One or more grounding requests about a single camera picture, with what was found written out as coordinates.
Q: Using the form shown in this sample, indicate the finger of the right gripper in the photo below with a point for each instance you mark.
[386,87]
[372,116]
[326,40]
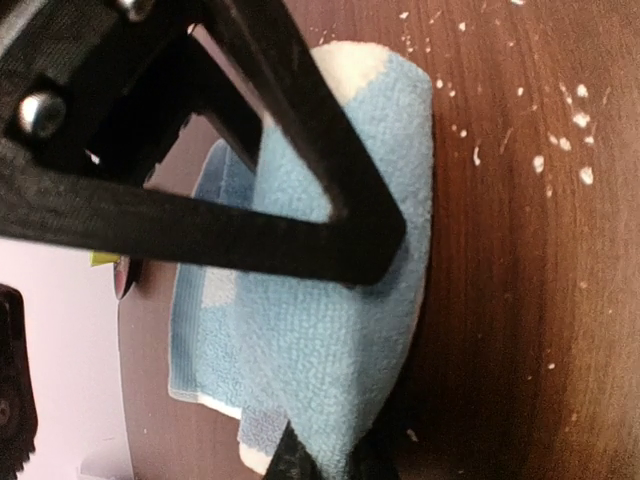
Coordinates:
[120,133]

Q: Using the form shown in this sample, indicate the red floral plate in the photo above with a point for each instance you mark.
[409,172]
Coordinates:
[126,272]

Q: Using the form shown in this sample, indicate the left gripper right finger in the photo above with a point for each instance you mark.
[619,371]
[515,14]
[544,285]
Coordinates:
[371,460]

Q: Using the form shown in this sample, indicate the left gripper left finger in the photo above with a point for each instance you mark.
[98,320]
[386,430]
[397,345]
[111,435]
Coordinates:
[291,461]

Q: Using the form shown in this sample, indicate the green plastic bowl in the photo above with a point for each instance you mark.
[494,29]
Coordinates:
[97,258]

